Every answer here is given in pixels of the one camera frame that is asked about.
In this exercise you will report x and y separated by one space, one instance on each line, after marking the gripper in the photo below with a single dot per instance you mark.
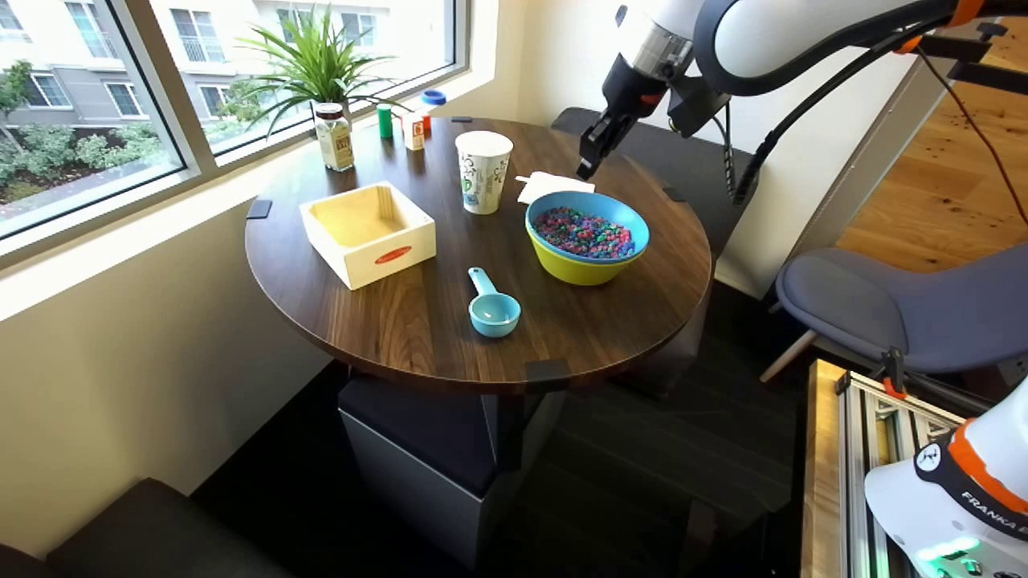
634 88

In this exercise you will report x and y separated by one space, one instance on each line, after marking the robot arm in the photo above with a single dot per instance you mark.
803 40

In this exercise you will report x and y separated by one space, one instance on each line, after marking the blue bowl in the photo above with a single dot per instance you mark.
562 210

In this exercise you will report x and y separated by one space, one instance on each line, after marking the yellow bowl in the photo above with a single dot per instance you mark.
574 273

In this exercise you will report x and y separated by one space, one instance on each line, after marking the white napkin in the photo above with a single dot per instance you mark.
542 186

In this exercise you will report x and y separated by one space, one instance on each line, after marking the heap of coloured beads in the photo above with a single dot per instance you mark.
585 233

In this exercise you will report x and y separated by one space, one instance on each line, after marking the white paper cup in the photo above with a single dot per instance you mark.
483 181

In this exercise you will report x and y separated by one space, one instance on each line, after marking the red container with blue lid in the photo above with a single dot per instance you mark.
434 99

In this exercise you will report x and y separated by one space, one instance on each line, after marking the small white carton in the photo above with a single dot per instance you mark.
414 132

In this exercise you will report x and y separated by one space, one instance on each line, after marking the small green bottle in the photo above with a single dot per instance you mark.
385 122

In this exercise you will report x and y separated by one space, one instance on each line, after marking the blue measuring scoop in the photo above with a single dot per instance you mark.
492 311

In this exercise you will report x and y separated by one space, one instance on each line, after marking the wooden box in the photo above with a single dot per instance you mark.
385 253

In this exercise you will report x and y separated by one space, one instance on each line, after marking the glass spice jar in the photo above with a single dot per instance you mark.
334 144

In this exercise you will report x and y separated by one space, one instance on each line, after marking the green potted plant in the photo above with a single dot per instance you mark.
309 64

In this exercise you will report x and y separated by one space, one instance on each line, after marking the grey blue chair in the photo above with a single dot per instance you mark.
923 309

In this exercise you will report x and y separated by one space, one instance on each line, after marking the orange clamp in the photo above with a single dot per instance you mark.
893 373

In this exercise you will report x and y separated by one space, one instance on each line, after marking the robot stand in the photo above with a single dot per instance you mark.
855 449

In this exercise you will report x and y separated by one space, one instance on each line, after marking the black and grey ottoman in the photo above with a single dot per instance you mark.
434 466

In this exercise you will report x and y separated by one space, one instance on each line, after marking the window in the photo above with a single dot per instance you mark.
96 88

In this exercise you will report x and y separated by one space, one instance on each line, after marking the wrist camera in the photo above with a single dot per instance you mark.
695 104

